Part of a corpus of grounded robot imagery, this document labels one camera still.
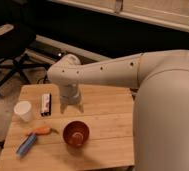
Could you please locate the white window sill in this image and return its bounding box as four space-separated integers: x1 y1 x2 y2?
50 0 189 32

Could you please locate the black and white stapler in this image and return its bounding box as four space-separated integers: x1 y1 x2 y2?
41 93 51 116

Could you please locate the white paper cup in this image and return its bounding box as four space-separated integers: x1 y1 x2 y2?
14 101 33 122

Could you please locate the blue marker pen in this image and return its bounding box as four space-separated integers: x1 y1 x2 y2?
16 133 37 157

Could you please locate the grey baseboard heater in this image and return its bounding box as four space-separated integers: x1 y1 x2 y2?
26 35 109 64

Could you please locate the orange pepper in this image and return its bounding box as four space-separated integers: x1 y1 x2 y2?
26 127 58 135

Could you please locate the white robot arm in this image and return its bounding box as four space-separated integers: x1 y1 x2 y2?
47 50 189 171

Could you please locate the black office chair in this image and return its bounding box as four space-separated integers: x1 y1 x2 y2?
0 23 50 87

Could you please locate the wooden table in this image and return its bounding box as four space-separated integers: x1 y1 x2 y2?
0 84 134 171

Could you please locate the brown ceramic cup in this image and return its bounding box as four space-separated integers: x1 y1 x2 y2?
63 121 90 148

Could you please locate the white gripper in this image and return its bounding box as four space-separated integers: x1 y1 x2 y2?
59 84 84 113

